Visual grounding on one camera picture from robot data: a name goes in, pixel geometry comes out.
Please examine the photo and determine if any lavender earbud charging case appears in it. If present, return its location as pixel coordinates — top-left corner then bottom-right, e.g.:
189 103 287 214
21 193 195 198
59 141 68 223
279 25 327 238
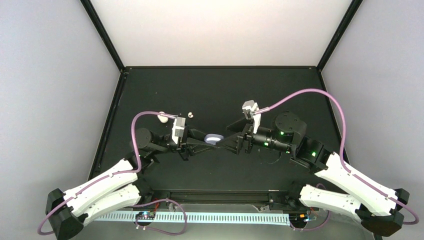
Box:
204 133 224 145

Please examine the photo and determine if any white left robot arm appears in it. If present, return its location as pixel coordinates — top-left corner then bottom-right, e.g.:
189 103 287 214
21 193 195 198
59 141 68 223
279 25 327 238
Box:
45 126 222 240

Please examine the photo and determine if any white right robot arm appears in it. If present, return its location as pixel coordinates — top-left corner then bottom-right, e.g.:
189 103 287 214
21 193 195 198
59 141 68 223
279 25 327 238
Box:
217 111 409 237

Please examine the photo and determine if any white oval charging case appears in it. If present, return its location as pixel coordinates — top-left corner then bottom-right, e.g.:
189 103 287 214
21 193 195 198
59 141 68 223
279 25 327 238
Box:
157 111 169 124

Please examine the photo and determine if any small circuit board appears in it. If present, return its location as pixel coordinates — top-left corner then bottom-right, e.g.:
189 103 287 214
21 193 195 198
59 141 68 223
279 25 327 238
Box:
135 211 156 221

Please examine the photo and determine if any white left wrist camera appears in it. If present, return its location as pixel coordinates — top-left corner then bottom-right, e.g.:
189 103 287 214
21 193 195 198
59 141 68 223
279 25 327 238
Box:
171 117 186 145

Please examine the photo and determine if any black frame rail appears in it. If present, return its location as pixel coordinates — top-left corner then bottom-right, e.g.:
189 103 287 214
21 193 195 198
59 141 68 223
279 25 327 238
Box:
138 189 299 209

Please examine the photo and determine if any light blue slotted cable duct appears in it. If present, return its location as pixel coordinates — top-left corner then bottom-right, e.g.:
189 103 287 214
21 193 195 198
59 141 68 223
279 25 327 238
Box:
96 210 290 226

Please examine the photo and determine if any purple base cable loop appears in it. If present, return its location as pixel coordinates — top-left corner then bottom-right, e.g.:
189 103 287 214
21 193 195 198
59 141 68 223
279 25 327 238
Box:
129 198 188 236

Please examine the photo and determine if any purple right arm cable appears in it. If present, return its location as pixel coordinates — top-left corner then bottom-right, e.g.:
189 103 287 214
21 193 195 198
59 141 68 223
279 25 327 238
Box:
255 88 420 226

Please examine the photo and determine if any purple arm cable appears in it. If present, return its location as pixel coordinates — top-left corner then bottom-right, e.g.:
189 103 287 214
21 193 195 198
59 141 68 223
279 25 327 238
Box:
37 111 178 236
255 88 420 226

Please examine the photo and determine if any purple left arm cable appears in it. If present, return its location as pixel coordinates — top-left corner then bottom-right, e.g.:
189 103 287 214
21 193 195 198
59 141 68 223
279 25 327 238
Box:
37 111 178 236

